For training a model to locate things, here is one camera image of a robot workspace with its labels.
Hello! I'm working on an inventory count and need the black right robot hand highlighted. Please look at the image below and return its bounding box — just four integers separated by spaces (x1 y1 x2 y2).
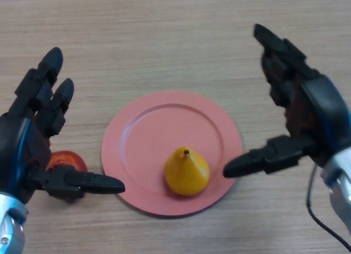
223 23 351 179

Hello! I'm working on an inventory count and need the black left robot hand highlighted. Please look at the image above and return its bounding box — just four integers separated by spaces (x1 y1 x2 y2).
0 47 126 205

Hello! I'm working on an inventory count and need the yellow pear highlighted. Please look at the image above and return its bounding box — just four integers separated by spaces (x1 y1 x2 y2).
163 146 211 197

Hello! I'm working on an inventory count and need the pink round plate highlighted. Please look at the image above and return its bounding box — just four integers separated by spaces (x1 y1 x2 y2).
100 89 244 218

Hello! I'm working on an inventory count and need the red apple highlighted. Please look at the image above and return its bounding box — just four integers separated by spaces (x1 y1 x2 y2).
45 150 88 202

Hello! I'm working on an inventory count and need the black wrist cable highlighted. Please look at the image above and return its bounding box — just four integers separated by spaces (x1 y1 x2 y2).
305 162 351 249

